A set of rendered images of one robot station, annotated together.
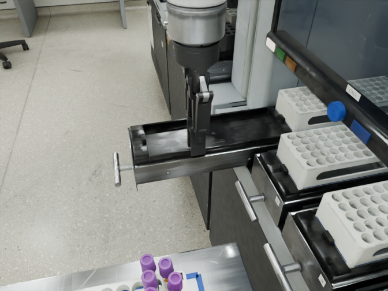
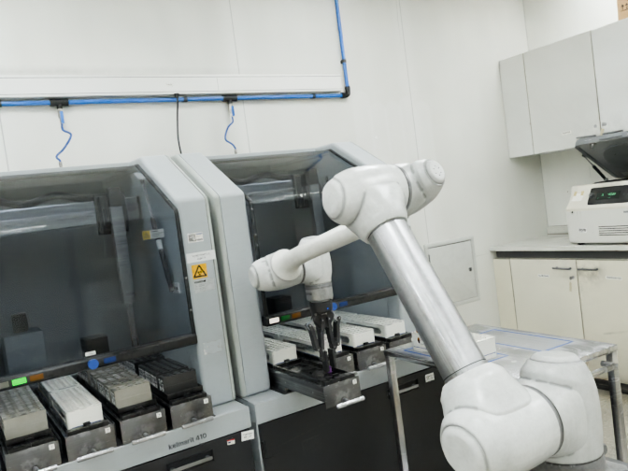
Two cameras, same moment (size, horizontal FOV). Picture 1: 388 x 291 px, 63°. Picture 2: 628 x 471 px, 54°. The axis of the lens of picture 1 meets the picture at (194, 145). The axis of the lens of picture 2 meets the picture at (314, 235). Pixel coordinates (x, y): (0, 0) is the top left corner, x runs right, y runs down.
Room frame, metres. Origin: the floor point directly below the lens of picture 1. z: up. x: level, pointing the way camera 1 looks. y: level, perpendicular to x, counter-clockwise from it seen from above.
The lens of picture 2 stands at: (1.12, 1.94, 1.37)
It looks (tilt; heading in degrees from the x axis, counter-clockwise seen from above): 3 degrees down; 252
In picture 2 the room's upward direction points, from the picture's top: 7 degrees counter-clockwise
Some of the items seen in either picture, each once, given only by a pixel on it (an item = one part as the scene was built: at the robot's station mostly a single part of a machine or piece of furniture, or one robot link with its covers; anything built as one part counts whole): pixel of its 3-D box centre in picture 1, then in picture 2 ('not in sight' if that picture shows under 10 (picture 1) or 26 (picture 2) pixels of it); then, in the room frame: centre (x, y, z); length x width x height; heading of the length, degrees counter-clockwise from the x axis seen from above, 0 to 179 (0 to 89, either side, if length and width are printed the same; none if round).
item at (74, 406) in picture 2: not in sight; (75, 407); (1.30, -0.12, 0.83); 0.30 x 0.10 x 0.06; 104
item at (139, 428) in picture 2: not in sight; (116, 402); (1.18, -0.28, 0.78); 0.73 x 0.14 x 0.09; 104
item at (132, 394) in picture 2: not in sight; (132, 394); (1.13, -0.06, 0.85); 0.12 x 0.02 x 0.06; 14
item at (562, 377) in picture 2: not in sight; (557, 402); (0.25, 0.82, 0.87); 0.18 x 0.16 x 0.22; 15
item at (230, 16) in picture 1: (228, 19); (126, 391); (1.14, -0.12, 0.85); 0.12 x 0.02 x 0.06; 13
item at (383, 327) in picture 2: not in sight; (372, 326); (0.17, -0.39, 0.83); 0.30 x 0.10 x 0.06; 104
